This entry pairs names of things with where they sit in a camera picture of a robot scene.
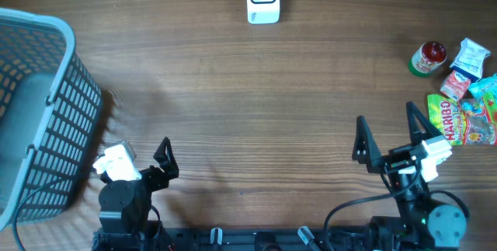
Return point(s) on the green lid plastic jar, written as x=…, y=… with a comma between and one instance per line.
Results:
x=427, y=59

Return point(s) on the white tissue pack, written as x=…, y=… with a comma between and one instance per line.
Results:
x=469, y=61

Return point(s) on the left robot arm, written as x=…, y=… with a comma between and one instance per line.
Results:
x=125, y=200

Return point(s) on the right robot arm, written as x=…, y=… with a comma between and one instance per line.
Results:
x=424, y=223

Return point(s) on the haribo gummy bag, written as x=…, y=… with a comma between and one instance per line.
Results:
x=467, y=122

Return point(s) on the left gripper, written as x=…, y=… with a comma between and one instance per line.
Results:
x=164, y=158

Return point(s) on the grey plastic mesh basket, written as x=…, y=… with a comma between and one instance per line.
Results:
x=50, y=105

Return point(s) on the red small snack pack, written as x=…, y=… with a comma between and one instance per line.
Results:
x=455, y=85

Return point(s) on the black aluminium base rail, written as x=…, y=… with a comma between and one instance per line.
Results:
x=190, y=239

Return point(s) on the teal snack packet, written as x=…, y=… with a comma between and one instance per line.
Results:
x=483, y=87

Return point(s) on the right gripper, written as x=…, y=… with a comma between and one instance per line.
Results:
x=399, y=158

